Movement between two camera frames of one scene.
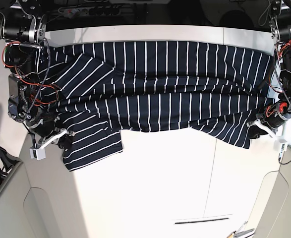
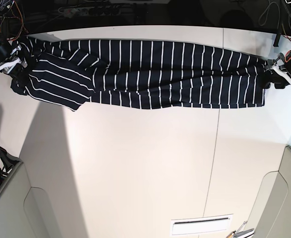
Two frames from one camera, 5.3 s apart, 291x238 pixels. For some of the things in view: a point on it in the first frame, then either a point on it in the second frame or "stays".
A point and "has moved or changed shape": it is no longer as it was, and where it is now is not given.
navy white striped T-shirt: x=95 y=90 has moved or changed shape
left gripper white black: x=43 y=124 to x=0 y=55
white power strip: x=92 y=11 stays
